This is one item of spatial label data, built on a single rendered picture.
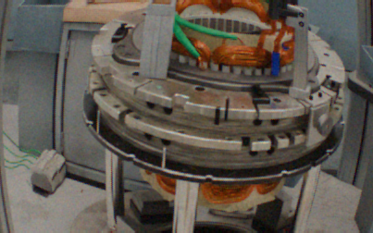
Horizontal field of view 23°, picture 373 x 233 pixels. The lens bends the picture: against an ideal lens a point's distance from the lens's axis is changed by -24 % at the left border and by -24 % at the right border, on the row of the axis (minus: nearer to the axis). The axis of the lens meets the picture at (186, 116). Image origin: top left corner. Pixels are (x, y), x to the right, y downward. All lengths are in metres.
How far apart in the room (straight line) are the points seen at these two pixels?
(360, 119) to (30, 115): 0.57
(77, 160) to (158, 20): 0.48
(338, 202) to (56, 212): 0.46
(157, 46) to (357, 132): 0.65
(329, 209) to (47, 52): 0.51
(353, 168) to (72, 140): 0.50
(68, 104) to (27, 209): 0.20
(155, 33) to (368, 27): 0.59
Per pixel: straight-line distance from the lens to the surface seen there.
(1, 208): 0.91
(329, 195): 1.64
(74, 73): 1.55
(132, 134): 1.23
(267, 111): 1.16
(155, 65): 1.20
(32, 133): 1.66
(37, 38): 1.56
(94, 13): 1.50
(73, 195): 1.58
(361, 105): 1.73
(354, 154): 1.77
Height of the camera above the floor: 1.60
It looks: 27 degrees down
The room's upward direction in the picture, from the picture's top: 5 degrees clockwise
